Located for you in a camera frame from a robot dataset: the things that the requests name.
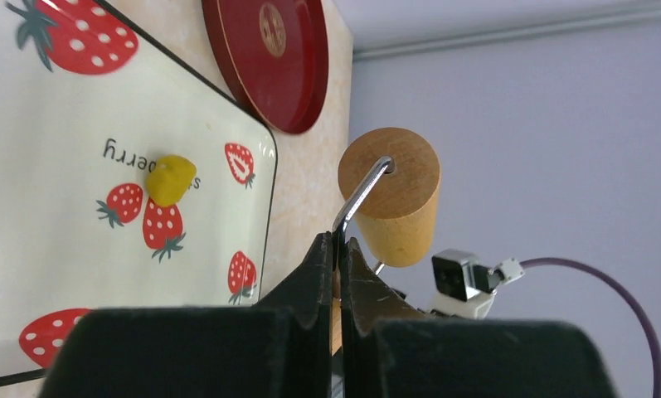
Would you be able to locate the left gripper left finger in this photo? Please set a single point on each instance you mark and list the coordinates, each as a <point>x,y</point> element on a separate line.
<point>278,347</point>

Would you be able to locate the wooden roller pin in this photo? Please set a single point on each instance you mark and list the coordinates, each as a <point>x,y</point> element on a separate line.
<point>390,180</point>

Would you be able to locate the strawberry pattern white tray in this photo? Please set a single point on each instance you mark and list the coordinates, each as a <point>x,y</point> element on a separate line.
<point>89,101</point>

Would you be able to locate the red round tray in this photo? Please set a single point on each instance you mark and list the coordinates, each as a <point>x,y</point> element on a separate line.
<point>273,56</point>

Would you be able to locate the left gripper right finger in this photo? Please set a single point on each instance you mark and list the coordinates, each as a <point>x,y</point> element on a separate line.
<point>392,350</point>

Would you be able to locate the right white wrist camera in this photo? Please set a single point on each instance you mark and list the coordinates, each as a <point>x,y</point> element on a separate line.
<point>465,287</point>

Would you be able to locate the yellow dough ball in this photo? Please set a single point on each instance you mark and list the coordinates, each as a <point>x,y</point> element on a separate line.
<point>170,180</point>

